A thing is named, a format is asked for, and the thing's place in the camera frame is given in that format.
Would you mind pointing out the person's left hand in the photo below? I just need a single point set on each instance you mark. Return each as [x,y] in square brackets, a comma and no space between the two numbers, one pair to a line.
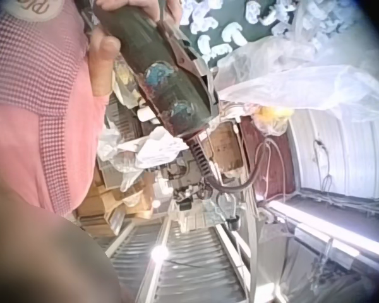
[135,8]

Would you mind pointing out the small black cup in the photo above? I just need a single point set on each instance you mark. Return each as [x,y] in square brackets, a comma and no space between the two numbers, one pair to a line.
[234,223]

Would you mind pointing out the stack of cardboard boxes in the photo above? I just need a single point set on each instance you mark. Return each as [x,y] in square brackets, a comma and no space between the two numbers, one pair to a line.
[107,205]

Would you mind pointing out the crumpled white plastic sheet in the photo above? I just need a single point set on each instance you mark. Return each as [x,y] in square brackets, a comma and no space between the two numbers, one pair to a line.
[151,151]

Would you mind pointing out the person's left fingers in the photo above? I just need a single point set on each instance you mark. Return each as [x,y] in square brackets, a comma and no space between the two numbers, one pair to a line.
[139,7]

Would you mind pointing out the green angle grinder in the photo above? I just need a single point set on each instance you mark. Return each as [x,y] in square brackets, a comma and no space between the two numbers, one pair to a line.
[158,72]

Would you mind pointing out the brown cardboard box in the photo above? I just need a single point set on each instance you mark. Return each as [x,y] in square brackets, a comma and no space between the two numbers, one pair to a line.
[225,146]

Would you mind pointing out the long white light tube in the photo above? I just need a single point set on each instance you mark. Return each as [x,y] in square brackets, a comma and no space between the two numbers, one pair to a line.
[322,225]

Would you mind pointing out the black machine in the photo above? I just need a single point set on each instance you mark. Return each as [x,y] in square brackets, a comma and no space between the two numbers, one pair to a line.
[183,186]

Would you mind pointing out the person's right hand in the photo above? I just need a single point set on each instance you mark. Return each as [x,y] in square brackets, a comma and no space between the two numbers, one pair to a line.
[101,63]

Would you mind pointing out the small clear bag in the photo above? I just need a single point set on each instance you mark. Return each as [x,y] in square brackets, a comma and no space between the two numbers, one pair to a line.
[124,85]

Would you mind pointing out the dark red panel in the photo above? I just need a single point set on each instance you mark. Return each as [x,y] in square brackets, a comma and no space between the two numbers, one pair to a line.
[271,164]

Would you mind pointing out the white short tube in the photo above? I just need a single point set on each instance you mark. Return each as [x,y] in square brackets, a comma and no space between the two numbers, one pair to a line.
[144,114]

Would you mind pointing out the yellow object in plastic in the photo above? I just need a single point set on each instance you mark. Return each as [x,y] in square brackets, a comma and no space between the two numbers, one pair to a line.
[273,115]

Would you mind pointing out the pile of white moulded pieces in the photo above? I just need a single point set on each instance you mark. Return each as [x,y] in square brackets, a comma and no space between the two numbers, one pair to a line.
[227,31]

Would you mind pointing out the large clear plastic bag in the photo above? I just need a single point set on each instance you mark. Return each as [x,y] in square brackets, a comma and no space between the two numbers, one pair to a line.
[297,79]

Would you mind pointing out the metal roller conveyor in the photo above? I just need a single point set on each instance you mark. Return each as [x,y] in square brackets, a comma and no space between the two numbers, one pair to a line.
[189,262]

